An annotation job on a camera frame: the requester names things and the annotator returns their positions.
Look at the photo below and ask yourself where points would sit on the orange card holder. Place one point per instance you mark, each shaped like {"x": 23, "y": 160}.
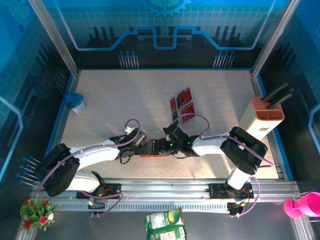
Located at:
{"x": 155, "y": 156}

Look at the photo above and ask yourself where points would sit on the white cup with blue lid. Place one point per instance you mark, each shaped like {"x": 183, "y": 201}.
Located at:
{"x": 78, "y": 107}

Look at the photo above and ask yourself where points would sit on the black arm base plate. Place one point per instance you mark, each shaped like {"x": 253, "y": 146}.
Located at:
{"x": 113, "y": 189}
{"x": 215, "y": 191}

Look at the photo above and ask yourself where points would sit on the pink cup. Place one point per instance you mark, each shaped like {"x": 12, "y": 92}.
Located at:
{"x": 310, "y": 205}

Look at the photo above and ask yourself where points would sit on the artificial plant red flowers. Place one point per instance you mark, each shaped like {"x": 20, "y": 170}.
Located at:
{"x": 37, "y": 212}

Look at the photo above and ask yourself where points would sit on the beige knife block orange top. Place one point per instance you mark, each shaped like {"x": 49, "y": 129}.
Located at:
{"x": 252, "y": 122}

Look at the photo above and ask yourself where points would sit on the aluminium mounting rail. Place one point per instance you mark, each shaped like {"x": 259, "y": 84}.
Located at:
{"x": 162, "y": 190}

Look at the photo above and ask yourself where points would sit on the green white snack bag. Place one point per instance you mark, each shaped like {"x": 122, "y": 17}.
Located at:
{"x": 170, "y": 235}
{"x": 160, "y": 220}

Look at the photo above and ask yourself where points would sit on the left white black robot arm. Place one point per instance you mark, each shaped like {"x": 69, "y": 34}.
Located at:
{"x": 100, "y": 152}

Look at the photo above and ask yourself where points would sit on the group of red cards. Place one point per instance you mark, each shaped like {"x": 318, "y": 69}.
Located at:
{"x": 180, "y": 117}

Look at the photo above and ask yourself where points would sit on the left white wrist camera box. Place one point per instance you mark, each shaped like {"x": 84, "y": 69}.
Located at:
{"x": 128, "y": 130}

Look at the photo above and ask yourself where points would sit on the red credit card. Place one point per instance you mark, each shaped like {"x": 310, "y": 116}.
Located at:
{"x": 183, "y": 97}
{"x": 185, "y": 111}
{"x": 173, "y": 104}
{"x": 188, "y": 94}
{"x": 191, "y": 108}

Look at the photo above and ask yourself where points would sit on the aluminium frame post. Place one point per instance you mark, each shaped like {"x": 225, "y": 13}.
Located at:
{"x": 56, "y": 37}
{"x": 273, "y": 37}

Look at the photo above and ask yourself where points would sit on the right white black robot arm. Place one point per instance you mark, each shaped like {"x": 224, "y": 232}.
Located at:
{"x": 210, "y": 146}

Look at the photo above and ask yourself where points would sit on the black credit card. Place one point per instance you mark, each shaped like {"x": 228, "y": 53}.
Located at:
{"x": 179, "y": 100}
{"x": 175, "y": 116}

